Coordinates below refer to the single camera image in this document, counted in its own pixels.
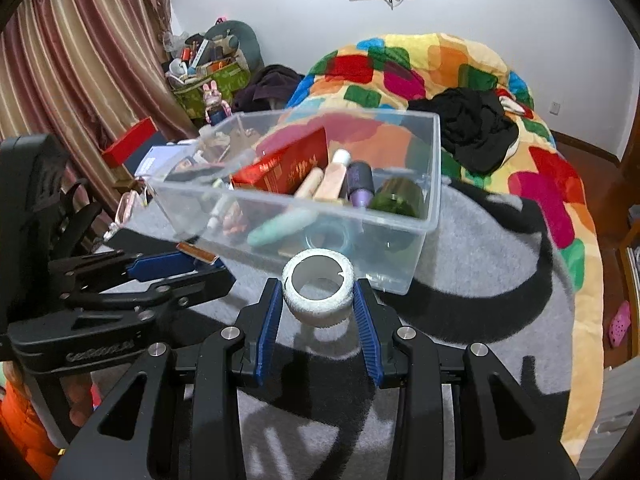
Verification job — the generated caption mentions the beige tube white cap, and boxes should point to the beige tube white cap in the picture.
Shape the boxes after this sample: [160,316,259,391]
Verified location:
[294,166,327,199]

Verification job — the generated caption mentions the pink bunny doll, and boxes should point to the pink bunny doll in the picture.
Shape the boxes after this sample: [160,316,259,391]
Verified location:
[201,80,232,123]

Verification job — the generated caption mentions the white paper booklet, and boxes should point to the white paper booklet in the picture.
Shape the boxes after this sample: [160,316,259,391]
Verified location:
[134,145,201,181]

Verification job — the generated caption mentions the dark green jar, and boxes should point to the dark green jar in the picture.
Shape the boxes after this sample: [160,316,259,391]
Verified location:
[370,176,426,219]

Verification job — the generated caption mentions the purple bottle black cap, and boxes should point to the purple bottle black cap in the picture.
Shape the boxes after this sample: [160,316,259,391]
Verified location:
[346,160,377,209]

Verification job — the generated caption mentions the beige tube red label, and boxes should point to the beige tube red label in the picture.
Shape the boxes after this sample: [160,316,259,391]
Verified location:
[315,148,352,204]

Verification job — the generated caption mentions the blue tape roll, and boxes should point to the blue tape roll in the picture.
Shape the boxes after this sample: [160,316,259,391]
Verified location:
[304,223,353,256]

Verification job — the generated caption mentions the grey neck pillow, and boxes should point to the grey neck pillow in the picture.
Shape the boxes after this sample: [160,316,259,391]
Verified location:
[202,20,264,73]

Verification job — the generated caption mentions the person's left hand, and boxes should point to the person's left hand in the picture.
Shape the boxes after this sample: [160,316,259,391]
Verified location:
[66,374,104,429]

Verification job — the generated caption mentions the green storage bag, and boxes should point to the green storage bag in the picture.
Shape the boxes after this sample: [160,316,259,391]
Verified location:
[170,62,252,121]

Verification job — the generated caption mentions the flat red box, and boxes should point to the flat red box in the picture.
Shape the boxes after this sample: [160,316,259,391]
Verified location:
[101,116,158,169]

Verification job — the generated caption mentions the red cardboard box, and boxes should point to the red cardboard box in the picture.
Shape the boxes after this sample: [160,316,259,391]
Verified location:
[231,126,331,195]

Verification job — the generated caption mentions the black clothing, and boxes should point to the black clothing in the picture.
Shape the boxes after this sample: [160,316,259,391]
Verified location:
[407,87,521,176]

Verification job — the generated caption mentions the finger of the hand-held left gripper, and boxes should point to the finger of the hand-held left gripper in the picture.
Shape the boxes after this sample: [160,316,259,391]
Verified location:
[57,267,237,318]
[49,250,223,288]

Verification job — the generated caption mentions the dark purple clothing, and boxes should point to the dark purple clothing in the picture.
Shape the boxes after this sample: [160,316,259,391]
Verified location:
[230,64,306,113]

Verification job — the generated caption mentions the colourful patchwork quilt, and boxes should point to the colourful patchwork quilt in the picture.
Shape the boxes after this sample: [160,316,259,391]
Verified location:
[285,33,606,466]

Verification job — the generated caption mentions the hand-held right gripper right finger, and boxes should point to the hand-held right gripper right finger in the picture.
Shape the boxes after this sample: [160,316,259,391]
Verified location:
[352,277,581,480]

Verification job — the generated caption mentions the white tape roll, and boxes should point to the white tape roll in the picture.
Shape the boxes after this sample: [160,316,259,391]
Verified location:
[281,248,357,328]

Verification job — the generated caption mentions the clear plastic storage bin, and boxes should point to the clear plastic storage bin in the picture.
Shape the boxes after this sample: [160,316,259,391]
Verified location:
[147,110,442,295]

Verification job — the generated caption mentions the black office chair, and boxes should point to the black office chair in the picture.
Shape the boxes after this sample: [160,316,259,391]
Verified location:
[60,179,108,256]

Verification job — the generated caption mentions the grey black blanket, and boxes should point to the grey black blanket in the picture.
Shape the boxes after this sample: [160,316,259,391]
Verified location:
[92,180,576,480]

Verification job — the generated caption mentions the pink glasses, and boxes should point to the pink glasses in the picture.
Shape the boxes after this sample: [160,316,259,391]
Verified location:
[102,180,151,243]

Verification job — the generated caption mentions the small pink packet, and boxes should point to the small pink packet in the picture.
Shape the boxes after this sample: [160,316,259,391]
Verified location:
[222,207,251,236]

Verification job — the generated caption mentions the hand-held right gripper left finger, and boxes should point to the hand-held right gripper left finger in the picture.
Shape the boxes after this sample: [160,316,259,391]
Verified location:
[52,277,286,480]

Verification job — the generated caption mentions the striped pink curtain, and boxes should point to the striped pink curtain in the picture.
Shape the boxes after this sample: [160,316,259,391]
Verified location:
[0,0,201,211]

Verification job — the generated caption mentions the pink slipper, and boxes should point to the pink slipper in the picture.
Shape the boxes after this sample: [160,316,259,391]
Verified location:
[607,300,632,348]

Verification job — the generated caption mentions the mint green bottle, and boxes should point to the mint green bottle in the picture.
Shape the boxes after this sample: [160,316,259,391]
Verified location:
[247,208,321,247]

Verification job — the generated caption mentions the wooden furniture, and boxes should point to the wooden furniture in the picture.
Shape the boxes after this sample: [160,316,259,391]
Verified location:
[617,220,640,366]

